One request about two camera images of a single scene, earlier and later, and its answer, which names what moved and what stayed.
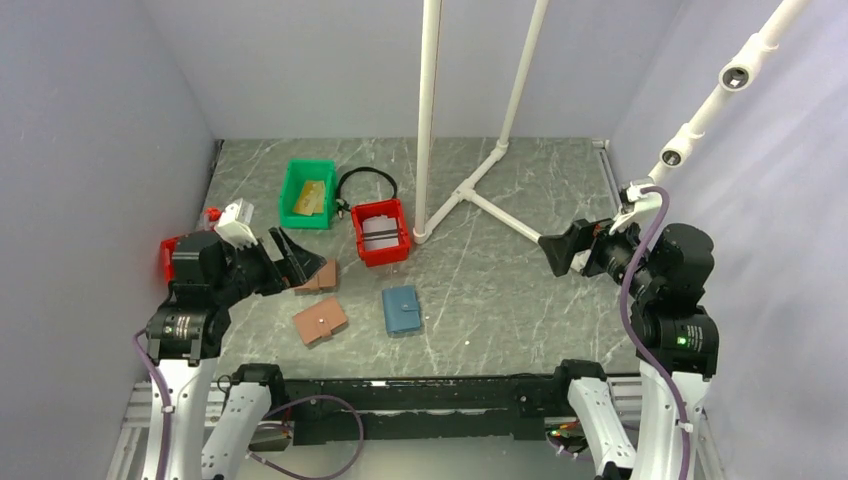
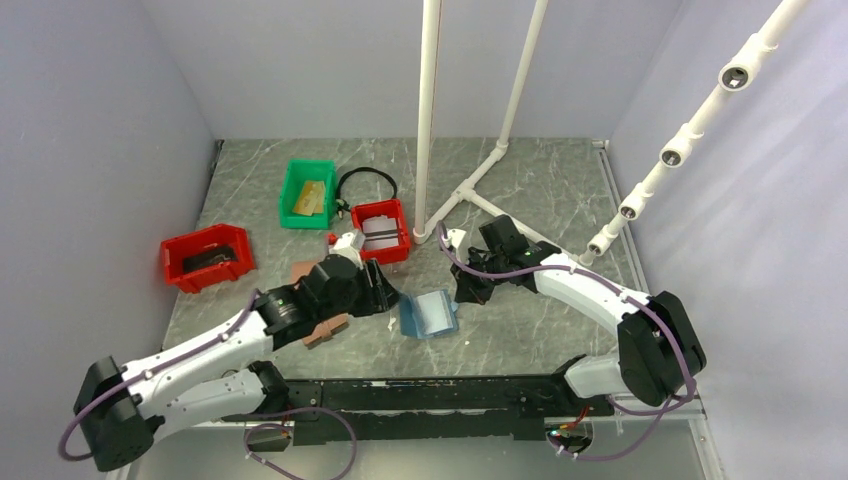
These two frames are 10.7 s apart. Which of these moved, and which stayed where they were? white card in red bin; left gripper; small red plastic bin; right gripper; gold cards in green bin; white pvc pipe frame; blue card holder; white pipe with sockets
Moved: left gripper; right gripper; blue card holder
Stayed: gold cards in green bin; small red plastic bin; white pipe with sockets; white pvc pipe frame; white card in red bin
